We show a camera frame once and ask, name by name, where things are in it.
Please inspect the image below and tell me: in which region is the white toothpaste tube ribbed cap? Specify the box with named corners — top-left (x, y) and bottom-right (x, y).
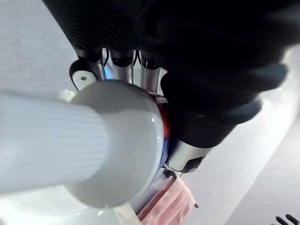
top-left (0, 79), bottom-right (174, 210)

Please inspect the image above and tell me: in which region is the black slotted drain grille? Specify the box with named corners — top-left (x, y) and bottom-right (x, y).
top-left (273, 212), bottom-right (300, 225)

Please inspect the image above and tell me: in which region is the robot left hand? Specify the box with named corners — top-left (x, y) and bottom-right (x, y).
top-left (42, 0), bottom-right (300, 174)

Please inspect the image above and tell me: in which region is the white ceramic washbasin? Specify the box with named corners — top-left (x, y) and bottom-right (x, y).
top-left (0, 184), bottom-right (122, 225)

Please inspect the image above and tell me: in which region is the pink folded face mask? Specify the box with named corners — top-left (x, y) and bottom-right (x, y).
top-left (137, 175), bottom-right (196, 225)

